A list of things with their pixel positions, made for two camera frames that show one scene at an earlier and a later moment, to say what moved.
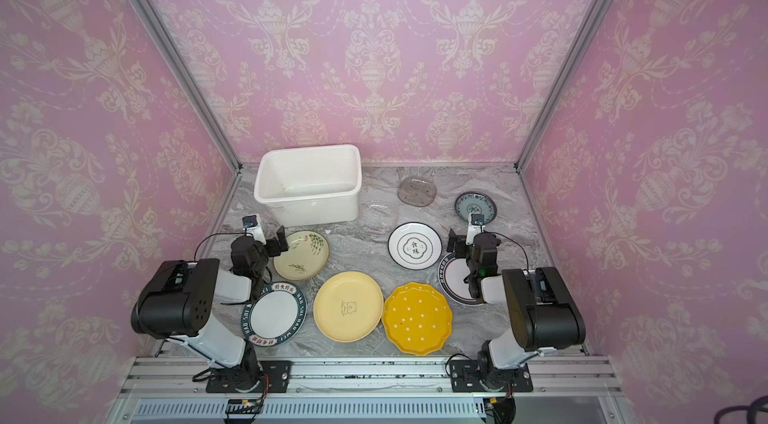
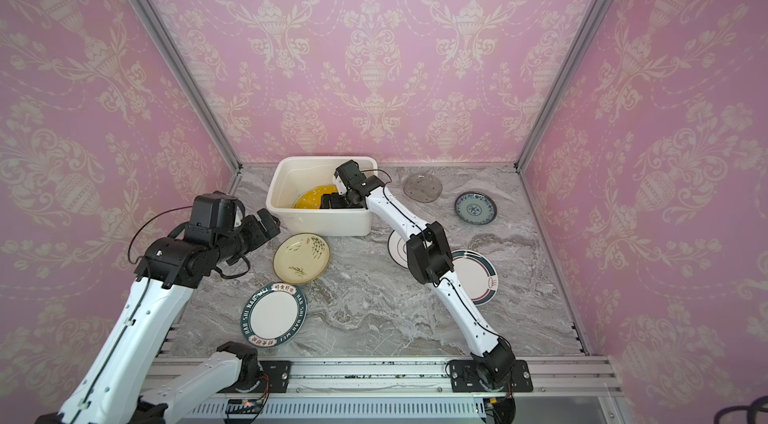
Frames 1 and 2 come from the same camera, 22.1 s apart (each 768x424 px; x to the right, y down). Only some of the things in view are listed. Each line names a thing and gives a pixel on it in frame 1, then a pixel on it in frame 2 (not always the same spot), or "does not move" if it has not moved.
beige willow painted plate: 308,254 does not move
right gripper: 462,246 to 345,198
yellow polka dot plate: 416,319 to 311,199
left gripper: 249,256 to 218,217
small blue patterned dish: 475,202 does not move
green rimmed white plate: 276,315 does not move
